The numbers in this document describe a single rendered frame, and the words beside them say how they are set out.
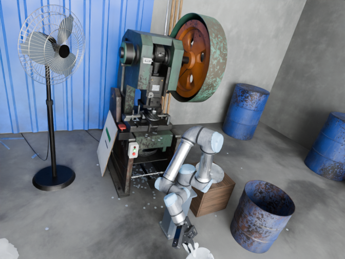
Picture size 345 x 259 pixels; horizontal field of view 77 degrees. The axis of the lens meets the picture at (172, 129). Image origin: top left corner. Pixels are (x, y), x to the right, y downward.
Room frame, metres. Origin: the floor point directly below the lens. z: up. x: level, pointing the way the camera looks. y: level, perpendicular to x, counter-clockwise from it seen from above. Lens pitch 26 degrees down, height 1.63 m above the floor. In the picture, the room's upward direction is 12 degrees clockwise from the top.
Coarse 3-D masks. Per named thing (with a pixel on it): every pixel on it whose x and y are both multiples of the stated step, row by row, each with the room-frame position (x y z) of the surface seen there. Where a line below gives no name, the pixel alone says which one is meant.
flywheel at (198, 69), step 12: (192, 24) 2.25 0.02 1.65; (204, 24) 2.10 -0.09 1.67; (180, 36) 2.41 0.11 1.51; (192, 36) 2.27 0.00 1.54; (204, 36) 2.04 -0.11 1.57; (192, 48) 2.24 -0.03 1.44; (204, 48) 2.07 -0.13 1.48; (192, 60) 2.15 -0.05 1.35; (204, 60) 2.03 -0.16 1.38; (180, 72) 2.34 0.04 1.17; (192, 72) 2.16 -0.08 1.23; (204, 72) 1.94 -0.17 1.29; (180, 84) 2.30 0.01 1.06; (192, 84) 2.12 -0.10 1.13; (192, 96) 2.04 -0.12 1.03
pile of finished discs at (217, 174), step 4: (212, 164) 1.93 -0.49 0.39; (216, 164) 1.94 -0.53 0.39; (196, 168) 1.81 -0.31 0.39; (212, 168) 1.86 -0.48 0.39; (216, 168) 1.88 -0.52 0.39; (220, 168) 1.90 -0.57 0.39; (212, 172) 1.78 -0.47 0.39; (216, 172) 1.81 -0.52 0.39; (220, 172) 1.82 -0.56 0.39; (212, 176) 1.73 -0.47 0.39; (216, 176) 1.74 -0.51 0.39; (220, 176) 1.75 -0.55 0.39; (216, 180) 1.68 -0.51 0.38; (220, 180) 1.72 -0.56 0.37
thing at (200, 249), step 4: (200, 248) 0.84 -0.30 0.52; (204, 248) 0.86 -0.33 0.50; (196, 252) 0.81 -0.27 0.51; (200, 252) 0.83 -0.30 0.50; (204, 252) 0.85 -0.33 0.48; (208, 252) 0.86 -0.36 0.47; (188, 256) 0.77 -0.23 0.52; (192, 256) 0.79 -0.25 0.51; (196, 256) 0.80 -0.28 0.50; (200, 256) 0.82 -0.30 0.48; (204, 256) 0.83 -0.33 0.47; (212, 256) 0.86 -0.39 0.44
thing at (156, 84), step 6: (156, 78) 1.96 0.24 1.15; (162, 78) 1.99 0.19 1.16; (150, 84) 1.93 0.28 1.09; (156, 84) 1.96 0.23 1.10; (162, 84) 1.99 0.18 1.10; (150, 90) 1.94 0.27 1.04; (156, 90) 1.97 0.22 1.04; (144, 96) 1.97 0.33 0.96; (150, 96) 1.92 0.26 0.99; (156, 96) 1.97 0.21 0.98; (144, 102) 1.96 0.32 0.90; (150, 102) 1.91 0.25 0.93; (156, 102) 1.94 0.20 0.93
